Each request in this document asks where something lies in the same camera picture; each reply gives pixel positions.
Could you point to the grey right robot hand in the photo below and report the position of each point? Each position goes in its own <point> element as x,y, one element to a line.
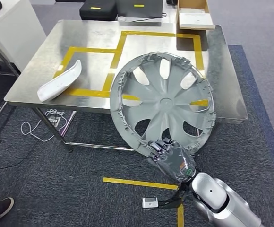
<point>174,163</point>

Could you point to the grey plastic wheel hubcap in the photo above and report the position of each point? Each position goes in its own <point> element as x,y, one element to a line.
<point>165,105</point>

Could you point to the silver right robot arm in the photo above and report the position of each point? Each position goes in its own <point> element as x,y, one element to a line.
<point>222,203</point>

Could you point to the white curved plastic part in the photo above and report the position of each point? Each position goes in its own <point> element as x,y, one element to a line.
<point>59,83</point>

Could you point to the stainless steel workbench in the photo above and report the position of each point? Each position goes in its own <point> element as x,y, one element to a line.
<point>57,40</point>

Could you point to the yellow floor tape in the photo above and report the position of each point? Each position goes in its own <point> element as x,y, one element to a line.
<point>139,183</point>

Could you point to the white foam slab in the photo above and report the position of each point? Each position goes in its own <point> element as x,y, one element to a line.
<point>195,21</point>

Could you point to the small yellow tape rectangle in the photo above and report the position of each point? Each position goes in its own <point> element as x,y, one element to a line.
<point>92,50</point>

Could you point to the white round puck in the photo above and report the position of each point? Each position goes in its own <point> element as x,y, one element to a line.
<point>124,19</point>

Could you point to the grey case with yellow label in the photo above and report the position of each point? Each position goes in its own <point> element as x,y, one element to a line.
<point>139,11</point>

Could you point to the black device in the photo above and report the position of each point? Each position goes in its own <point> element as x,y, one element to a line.
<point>172,2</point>

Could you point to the cardboard box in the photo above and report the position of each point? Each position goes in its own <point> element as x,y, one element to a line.
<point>193,3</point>

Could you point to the floor power strip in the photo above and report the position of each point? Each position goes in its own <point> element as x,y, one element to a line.
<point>54,121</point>

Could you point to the black case with yellow label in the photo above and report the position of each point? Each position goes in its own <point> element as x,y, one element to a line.
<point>97,12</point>

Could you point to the person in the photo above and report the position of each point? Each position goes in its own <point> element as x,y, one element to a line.
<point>0,211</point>

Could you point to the stainless steel table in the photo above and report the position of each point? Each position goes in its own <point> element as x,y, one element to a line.
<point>2,55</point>

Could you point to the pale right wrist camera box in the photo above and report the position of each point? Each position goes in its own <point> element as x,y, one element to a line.
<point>149,203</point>

